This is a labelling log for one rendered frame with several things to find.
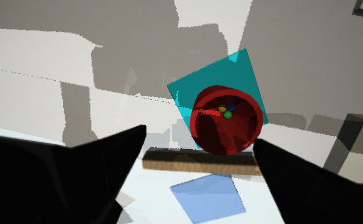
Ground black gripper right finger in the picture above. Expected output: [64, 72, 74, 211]
[252, 138, 363, 224]

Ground green marble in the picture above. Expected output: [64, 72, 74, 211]
[224, 111, 232, 119]

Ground tan wooden bar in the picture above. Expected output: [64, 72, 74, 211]
[141, 151, 262, 176]

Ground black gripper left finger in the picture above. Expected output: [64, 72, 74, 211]
[0, 124, 147, 224]

